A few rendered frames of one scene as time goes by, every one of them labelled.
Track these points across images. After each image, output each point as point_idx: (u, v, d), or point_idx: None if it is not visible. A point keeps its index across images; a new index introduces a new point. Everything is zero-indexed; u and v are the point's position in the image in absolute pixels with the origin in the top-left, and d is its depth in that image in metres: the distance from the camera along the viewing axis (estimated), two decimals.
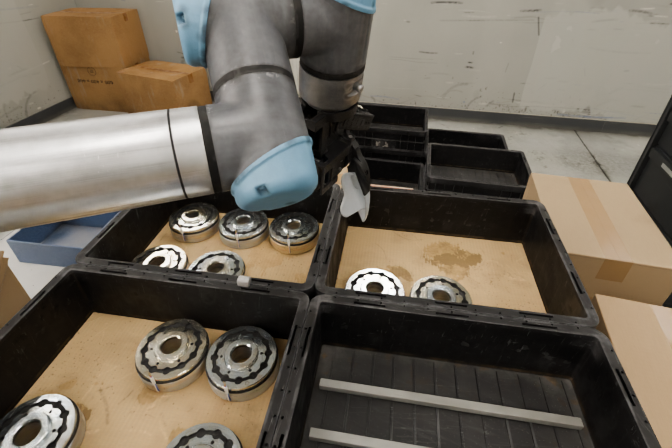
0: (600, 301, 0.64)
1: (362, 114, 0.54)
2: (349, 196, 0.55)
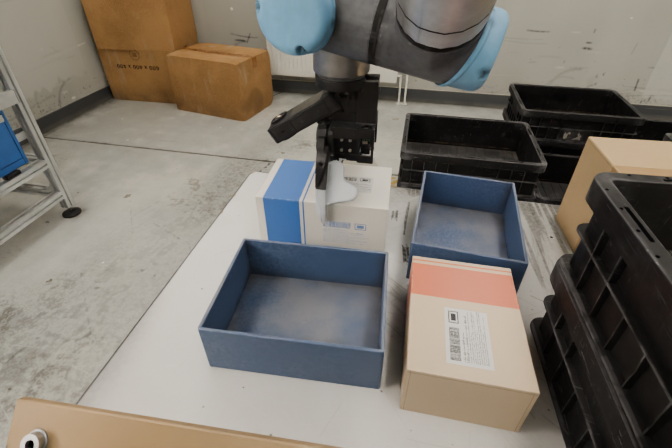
0: None
1: (303, 102, 0.57)
2: None
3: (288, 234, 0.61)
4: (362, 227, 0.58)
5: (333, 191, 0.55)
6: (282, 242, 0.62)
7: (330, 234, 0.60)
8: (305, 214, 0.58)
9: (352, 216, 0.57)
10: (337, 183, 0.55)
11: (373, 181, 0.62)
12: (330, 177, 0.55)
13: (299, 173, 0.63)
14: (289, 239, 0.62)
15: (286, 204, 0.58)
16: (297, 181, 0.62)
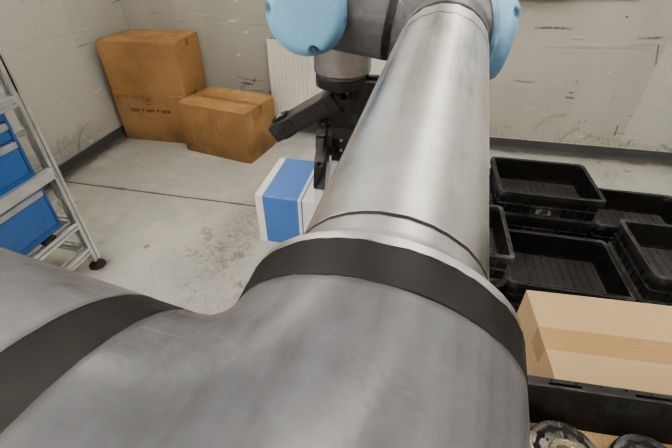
0: None
1: (305, 101, 0.57)
2: None
3: (287, 233, 0.61)
4: None
5: None
6: (281, 241, 0.63)
7: None
8: (304, 213, 0.58)
9: None
10: None
11: None
12: (329, 177, 0.55)
13: (300, 173, 0.64)
14: (288, 238, 0.62)
15: (285, 203, 0.58)
16: (297, 180, 0.62)
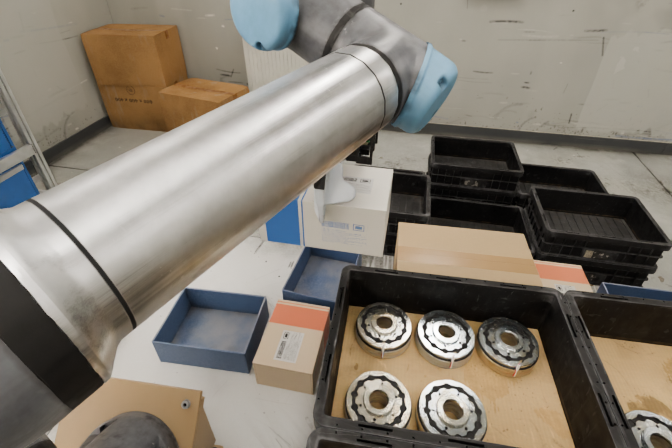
0: None
1: None
2: None
3: (287, 233, 0.61)
4: (360, 228, 0.58)
5: (331, 191, 0.55)
6: (281, 241, 0.63)
7: (328, 234, 0.60)
8: (304, 213, 0.58)
9: (350, 217, 0.57)
10: (336, 183, 0.55)
11: (373, 182, 0.61)
12: (329, 177, 0.55)
13: None
14: (288, 238, 0.62)
15: None
16: None
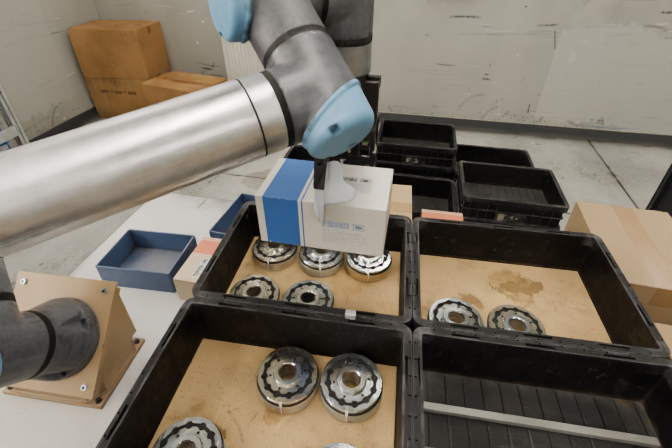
0: (659, 329, 0.72)
1: None
2: None
3: (287, 233, 0.61)
4: (360, 228, 0.58)
5: (331, 191, 0.55)
6: (281, 241, 0.63)
7: (328, 234, 0.60)
8: (304, 213, 0.58)
9: (350, 217, 0.57)
10: (335, 183, 0.55)
11: (373, 182, 0.61)
12: (329, 177, 0.55)
13: (300, 173, 0.64)
14: (288, 238, 0.62)
15: (285, 203, 0.58)
16: (297, 180, 0.62)
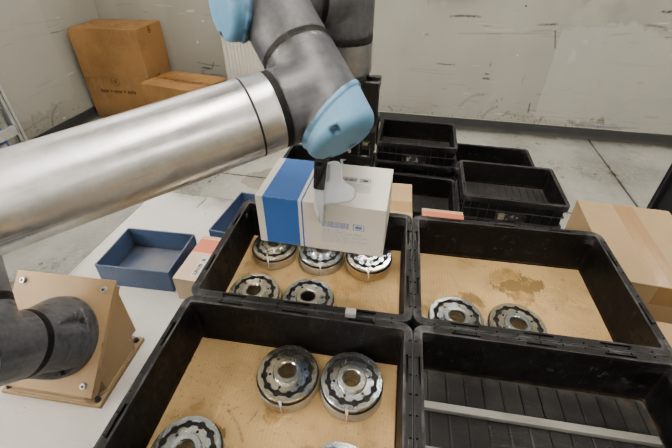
0: (661, 328, 0.71)
1: None
2: None
3: (287, 233, 0.61)
4: (360, 228, 0.58)
5: (331, 191, 0.55)
6: (281, 241, 0.63)
7: (328, 234, 0.60)
8: (304, 213, 0.58)
9: (350, 217, 0.57)
10: (336, 183, 0.55)
11: (373, 182, 0.61)
12: (329, 177, 0.55)
13: (300, 173, 0.64)
14: (288, 238, 0.62)
15: (285, 203, 0.58)
16: (297, 180, 0.62)
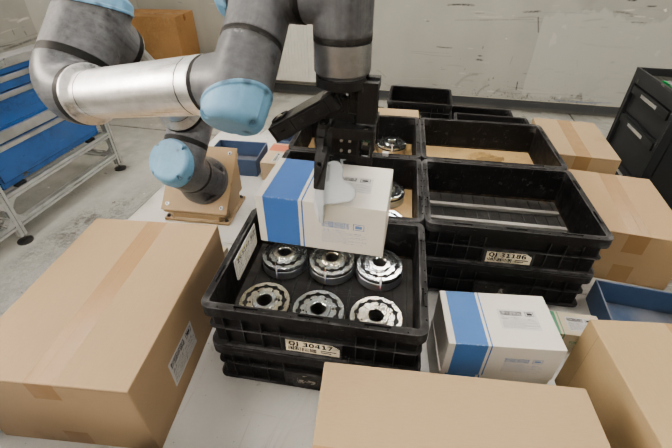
0: (571, 171, 1.18)
1: (305, 101, 0.57)
2: None
3: (287, 233, 0.61)
4: (360, 228, 0.58)
5: (331, 191, 0.55)
6: (281, 241, 0.63)
7: (328, 234, 0.60)
8: (304, 213, 0.58)
9: (350, 217, 0.57)
10: (336, 183, 0.55)
11: (373, 182, 0.61)
12: (329, 177, 0.55)
13: (300, 173, 0.64)
14: (288, 238, 0.62)
15: (285, 203, 0.58)
16: (297, 180, 0.62)
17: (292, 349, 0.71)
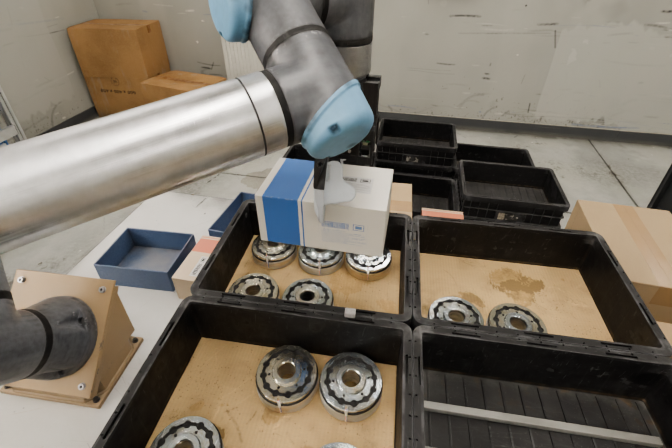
0: (662, 328, 0.71)
1: None
2: None
3: (287, 233, 0.61)
4: (360, 228, 0.58)
5: (331, 191, 0.55)
6: (281, 241, 0.63)
7: (328, 234, 0.60)
8: (304, 213, 0.58)
9: (350, 217, 0.57)
10: (335, 183, 0.55)
11: (373, 182, 0.61)
12: (329, 177, 0.55)
13: (300, 173, 0.64)
14: (288, 238, 0.62)
15: (285, 203, 0.58)
16: (297, 180, 0.62)
17: None
